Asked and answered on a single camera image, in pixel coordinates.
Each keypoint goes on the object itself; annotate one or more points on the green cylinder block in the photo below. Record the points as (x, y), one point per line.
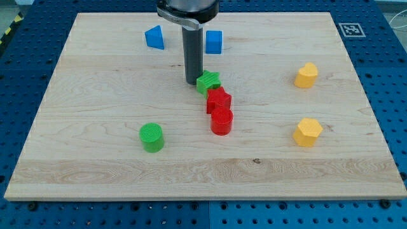
(151, 136)

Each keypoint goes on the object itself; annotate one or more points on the yellow heart block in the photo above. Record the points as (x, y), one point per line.
(306, 76)

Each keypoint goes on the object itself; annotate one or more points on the yellow hexagon block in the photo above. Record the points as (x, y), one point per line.
(307, 132)

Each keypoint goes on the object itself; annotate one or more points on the green star block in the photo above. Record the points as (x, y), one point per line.
(208, 80)

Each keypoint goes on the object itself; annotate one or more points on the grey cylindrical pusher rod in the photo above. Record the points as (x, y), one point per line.
(193, 54)

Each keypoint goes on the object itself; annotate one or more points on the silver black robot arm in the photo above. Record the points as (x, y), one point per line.
(191, 15)

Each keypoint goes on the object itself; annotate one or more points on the wooden board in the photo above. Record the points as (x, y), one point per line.
(84, 143)

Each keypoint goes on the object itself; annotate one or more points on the red cylinder block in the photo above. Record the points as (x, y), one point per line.
(221, 120)

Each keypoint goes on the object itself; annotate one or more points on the red star block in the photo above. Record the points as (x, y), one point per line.
(217, 98)

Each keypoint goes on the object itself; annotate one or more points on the blue triangle block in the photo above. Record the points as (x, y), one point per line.
(154, 38)

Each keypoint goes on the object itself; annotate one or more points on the blue cube block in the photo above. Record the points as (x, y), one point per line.
(213, 42)

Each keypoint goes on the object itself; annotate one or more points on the yellow black hazard tape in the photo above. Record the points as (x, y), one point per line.
(12, 28)

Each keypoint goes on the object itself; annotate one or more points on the white fiducial marker tag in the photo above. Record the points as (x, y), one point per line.
(351, 30)

